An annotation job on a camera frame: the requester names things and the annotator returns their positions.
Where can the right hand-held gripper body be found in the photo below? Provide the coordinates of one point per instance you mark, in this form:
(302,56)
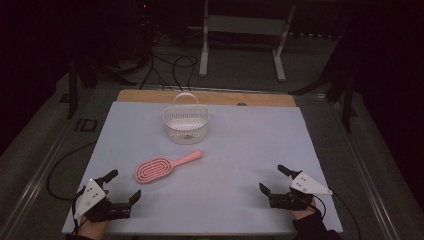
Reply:
(290,201)

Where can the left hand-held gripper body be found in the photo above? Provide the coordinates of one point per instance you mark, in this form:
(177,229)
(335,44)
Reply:
(110,210)

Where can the pink hairbrush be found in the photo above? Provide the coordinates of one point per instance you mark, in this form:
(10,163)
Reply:
(153,170)

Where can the white plastic basket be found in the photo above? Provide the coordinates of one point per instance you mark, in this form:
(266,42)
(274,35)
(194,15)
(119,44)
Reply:
(185,133)

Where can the person's right hand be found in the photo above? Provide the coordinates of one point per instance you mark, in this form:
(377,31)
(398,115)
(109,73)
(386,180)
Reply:
(303,214)

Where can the person's left hand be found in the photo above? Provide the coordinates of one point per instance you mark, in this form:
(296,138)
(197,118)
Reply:
(91,229)

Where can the white table mat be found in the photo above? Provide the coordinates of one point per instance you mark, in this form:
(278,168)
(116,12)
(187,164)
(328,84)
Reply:
(233,160)

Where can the black metal stand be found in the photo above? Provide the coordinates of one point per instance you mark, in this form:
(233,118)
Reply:
(348,100)
(72,90)

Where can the white metal stand frame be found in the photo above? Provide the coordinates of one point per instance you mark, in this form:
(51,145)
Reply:
(243,25)

